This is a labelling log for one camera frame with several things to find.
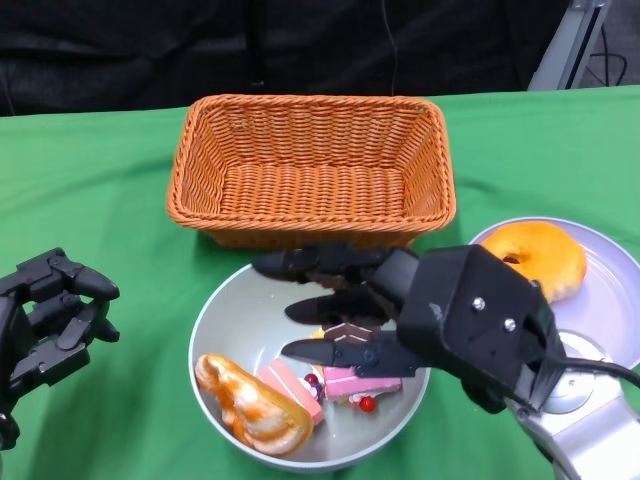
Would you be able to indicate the yellow cake slice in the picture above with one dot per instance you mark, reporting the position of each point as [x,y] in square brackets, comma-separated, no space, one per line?
[317,334]

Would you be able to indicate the green tablecloth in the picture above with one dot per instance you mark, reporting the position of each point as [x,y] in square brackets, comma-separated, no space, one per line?
[125,200]

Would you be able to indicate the orange white twisted bread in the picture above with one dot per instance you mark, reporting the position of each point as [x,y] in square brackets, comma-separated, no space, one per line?
[260,415]

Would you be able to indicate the magenta pink cake slice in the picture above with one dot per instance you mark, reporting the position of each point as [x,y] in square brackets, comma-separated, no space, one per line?
[345,387]

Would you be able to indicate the orange wicker basket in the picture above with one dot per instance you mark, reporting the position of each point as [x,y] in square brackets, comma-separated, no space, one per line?
[310,195]

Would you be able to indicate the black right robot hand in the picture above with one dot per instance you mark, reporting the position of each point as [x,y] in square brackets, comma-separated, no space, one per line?
[385,280]

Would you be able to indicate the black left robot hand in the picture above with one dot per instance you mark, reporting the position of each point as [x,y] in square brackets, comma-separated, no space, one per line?
[45,355]

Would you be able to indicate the grey-green round bowl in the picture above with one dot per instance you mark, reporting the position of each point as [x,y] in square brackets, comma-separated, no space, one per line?
[240,320]

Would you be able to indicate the lilac round plate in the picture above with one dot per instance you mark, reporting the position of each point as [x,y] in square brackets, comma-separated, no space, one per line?
[610,300]

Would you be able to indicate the salmon pink cake slice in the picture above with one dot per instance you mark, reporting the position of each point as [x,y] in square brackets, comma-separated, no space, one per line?
[287,382]

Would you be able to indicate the grey metal frame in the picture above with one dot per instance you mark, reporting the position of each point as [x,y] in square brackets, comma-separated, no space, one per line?
[562,50]

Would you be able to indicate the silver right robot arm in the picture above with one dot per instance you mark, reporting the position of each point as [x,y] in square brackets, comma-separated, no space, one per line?
[590,440]

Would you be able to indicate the black backdrop curtain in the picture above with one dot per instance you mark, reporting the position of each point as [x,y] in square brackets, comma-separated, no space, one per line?
[150,50]

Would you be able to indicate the chocolate brown cake slice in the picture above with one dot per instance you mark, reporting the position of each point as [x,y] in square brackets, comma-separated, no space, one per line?
[350,332]

